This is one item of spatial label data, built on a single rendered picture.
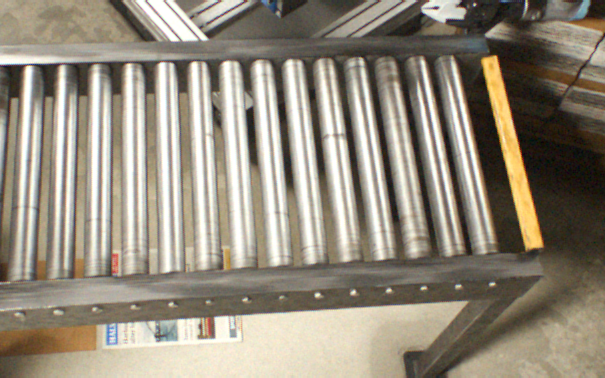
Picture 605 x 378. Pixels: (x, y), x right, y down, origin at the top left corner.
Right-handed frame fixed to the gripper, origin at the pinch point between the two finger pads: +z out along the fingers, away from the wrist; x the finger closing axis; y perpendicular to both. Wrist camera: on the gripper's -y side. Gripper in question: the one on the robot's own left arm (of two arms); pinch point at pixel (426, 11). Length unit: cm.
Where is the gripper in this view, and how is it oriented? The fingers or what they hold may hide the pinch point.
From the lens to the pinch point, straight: 182.8
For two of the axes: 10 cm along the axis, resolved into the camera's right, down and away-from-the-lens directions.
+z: -9.9, 0.4, -1.2
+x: 0.9, 8.9, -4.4
